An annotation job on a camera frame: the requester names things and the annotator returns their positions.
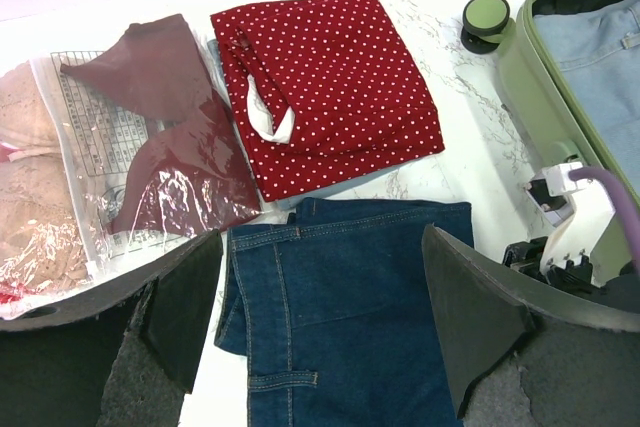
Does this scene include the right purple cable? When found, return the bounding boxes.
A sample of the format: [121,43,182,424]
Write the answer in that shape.
[569,165,640,268]

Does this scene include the light blue cloth under red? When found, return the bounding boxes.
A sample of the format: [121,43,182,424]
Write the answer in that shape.
[207,36,401,212]

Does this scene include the clear bag with maroon clothes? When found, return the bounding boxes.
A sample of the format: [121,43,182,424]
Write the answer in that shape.
[1,14,261,320]

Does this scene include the green open suitcase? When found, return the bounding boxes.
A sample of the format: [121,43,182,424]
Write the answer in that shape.
[496,0,640,298]

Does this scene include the light blue jeans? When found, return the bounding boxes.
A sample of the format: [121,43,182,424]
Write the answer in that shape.
[534,0,639,190]

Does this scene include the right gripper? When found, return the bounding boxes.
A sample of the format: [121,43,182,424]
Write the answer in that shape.
[502,220,639,297]

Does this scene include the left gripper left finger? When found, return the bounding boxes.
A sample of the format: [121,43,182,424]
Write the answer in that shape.
[1,231,223,427]

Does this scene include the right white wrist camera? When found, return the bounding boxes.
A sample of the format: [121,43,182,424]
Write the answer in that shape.
[524,160,615,228]

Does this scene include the red polka dot garment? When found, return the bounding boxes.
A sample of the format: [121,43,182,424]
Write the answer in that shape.
[211,0,444,202]

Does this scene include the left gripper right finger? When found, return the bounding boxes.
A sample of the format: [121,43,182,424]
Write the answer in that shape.
[422,226,639,426]

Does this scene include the green suitcase wheel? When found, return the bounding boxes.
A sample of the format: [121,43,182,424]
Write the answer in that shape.
[460,0,515,55]

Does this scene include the dark blue jeans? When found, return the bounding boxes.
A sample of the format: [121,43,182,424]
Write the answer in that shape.
[215,198,473,427]

